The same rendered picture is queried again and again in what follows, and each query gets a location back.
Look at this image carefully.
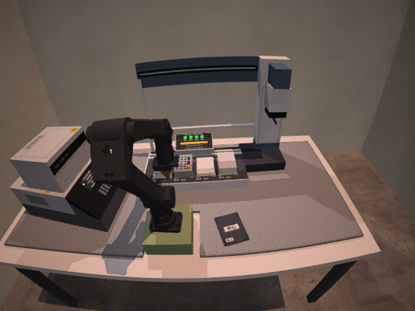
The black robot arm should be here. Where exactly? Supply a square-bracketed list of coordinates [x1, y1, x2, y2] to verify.
[86, 117, 183, 233]

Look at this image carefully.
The white well plate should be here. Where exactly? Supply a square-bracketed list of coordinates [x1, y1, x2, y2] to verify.
[196, 157, 215, 176]
[153, 172, 166, 179]

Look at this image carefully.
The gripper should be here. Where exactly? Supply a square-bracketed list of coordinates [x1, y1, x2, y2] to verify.
[152, 150, 178, 180]

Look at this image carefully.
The white thermal cycler with black keypad panel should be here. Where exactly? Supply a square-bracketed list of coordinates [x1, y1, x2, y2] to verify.
[9, 126, 127, 231]

